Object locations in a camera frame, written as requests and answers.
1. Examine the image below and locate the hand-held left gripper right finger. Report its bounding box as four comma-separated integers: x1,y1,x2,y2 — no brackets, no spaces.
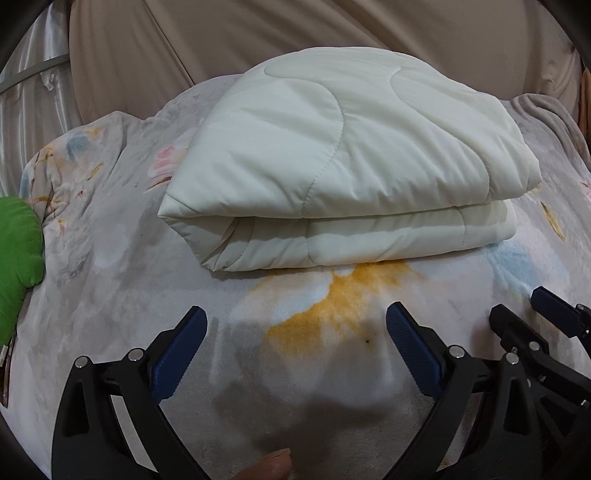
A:
386,302,549,480

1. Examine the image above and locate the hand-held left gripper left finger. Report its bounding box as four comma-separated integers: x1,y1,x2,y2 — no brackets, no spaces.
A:
51,305,208,480

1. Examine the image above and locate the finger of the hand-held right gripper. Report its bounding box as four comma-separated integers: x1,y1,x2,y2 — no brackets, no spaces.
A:
488,304,591,418
530,286,591,340

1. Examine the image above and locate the cream quilted comforter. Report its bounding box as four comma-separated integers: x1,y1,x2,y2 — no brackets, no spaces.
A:
157,45,544,273

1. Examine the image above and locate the person's left hand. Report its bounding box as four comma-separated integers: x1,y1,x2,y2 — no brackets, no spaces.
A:
239,447,293,480

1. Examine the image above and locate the floral fleece blanket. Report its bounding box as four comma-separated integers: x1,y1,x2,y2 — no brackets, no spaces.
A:
0,74,591,480

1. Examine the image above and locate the green cushion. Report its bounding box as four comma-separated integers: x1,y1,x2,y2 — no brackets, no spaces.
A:
0,196,45,347

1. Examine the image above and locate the orange cloth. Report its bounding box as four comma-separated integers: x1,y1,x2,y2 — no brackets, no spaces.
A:
578,62,591,118

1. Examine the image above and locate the silver curtain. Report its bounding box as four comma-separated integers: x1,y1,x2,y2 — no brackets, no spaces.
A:
0,9,84,197

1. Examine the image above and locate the beige fabric backdrop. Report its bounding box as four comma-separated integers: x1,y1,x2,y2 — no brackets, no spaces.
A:
68,0,583,121

